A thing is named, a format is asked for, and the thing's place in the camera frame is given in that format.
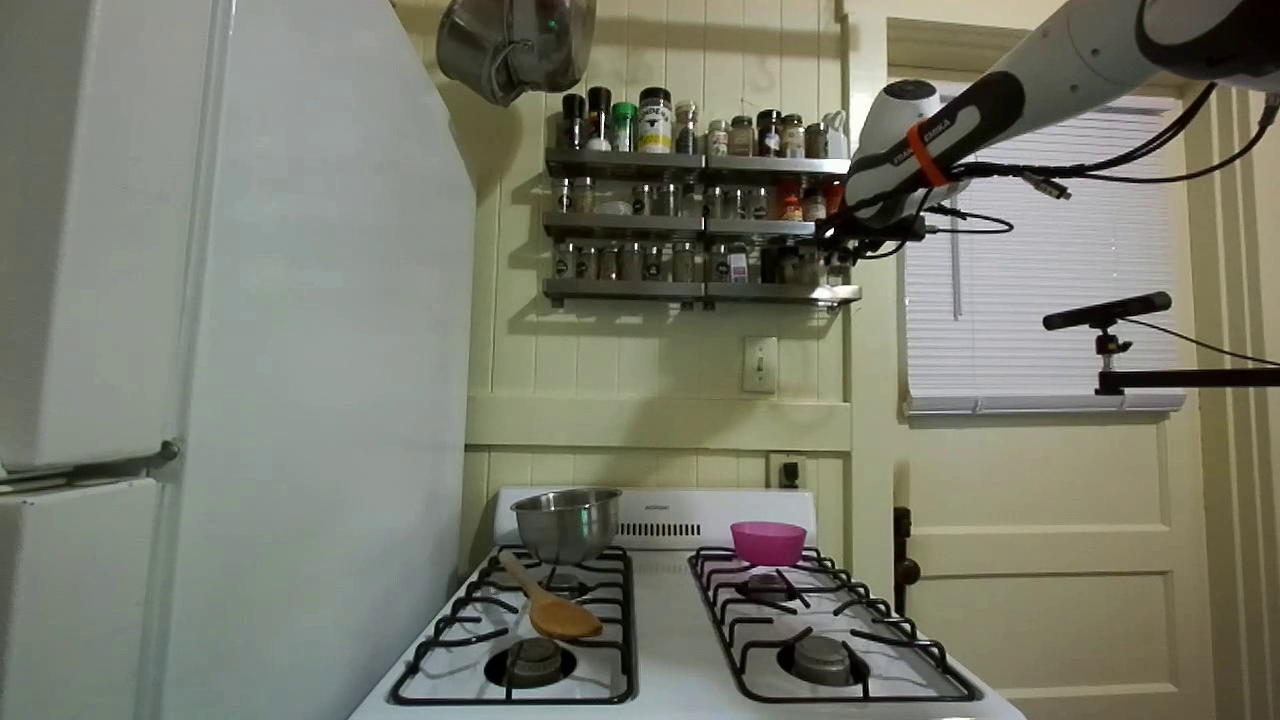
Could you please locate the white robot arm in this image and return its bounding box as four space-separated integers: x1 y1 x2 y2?
818 0 1280 261

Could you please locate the glass spice jar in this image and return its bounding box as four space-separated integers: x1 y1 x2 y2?
819 245 851 285

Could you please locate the right stove grate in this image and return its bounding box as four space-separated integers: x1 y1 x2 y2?
687 546 982 706

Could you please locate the white window blind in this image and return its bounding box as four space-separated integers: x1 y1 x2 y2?
900 92 1193 418

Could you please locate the white light switch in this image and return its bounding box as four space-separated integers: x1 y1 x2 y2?
740 336 778 397

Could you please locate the pink plastic bowl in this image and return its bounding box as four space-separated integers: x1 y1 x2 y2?
732 520 808 564

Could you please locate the left stove grate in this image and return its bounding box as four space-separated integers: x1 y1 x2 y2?
383 543 635 706

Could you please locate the green lid spice bottle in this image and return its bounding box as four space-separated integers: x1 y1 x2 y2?
608 98 640 151

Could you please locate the wall power outlet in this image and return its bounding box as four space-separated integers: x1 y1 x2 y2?
778 459 805 487

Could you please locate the stove grate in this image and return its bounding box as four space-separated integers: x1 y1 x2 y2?
687 546 982 706
383 543 635 706

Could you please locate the white gas stove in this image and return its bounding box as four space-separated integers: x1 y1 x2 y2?
354 487 1025 720

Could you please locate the yellow label spice jar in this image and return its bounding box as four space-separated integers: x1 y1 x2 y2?
635 89 676 151

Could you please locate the grey wall spice rack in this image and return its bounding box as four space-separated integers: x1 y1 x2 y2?
543 146 861 308

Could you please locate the black camera on stand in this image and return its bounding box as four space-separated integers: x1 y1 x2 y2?
1039 288 1280 398

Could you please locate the cream panel door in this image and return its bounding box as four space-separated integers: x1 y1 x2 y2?
851 11 1243 720

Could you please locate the steel saucepan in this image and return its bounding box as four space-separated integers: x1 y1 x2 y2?
513 487 616 558

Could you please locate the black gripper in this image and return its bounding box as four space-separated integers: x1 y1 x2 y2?
818 208 925 261

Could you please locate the wooden spoon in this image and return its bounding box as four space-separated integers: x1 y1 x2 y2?
501 550 599 641

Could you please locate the white refrigerator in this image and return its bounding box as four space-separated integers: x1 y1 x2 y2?
0 0 474 720

